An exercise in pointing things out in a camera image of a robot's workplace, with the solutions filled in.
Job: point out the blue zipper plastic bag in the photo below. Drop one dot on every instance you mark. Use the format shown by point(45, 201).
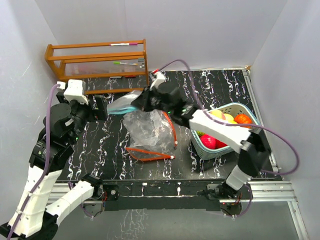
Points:
point(123, 105)

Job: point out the green custard apple toy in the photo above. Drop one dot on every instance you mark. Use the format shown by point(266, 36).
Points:
point(199, 133)

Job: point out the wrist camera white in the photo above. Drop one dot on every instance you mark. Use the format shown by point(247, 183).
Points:
point(74, 89)
point(157, 79)

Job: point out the pink peach toy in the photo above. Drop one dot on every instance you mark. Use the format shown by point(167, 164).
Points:
point(219, 114)

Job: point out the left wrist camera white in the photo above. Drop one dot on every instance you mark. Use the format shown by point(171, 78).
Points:
point(74, 89)

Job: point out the orange pumpkin toy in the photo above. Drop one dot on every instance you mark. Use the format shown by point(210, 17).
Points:
point(243, 120)

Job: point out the pink red dragonfruit toy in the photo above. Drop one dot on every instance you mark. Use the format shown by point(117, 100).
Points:
point(208, 141)

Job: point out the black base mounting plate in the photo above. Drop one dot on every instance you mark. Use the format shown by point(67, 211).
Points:
point(117, 195)

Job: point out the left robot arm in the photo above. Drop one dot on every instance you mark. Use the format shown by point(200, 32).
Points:
point(34, 218)

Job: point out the aluminium rail frame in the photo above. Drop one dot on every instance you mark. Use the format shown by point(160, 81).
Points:
point(102, 149)

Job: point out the wooden shelf rack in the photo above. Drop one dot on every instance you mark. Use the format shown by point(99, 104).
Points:
point(93, 63)

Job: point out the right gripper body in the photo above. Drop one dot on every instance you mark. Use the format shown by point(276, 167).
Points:
point(155, 102)

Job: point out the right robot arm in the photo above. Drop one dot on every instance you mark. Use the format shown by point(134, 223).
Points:
point(250, 143)

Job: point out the green marker pen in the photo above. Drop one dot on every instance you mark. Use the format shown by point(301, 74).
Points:
point(124, 63)

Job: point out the red apple toy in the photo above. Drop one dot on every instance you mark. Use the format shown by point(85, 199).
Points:
point(220, 144)

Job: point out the yellow pear toy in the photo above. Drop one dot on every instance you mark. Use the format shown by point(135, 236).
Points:
point(229, 118)

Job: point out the pink white marker pen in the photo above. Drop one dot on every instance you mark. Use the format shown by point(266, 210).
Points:
point(124, 44)

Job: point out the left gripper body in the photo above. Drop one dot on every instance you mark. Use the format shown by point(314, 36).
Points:
point(83, 112)

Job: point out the orange zipper bag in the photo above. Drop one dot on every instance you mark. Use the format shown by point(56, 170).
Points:
point(146, 155)
point(151, 131)

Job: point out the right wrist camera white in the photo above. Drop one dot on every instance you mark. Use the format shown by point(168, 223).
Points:
point(157, 79)

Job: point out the light blue plastic basket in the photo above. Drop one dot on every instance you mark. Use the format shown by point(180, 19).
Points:
point(234, 109)

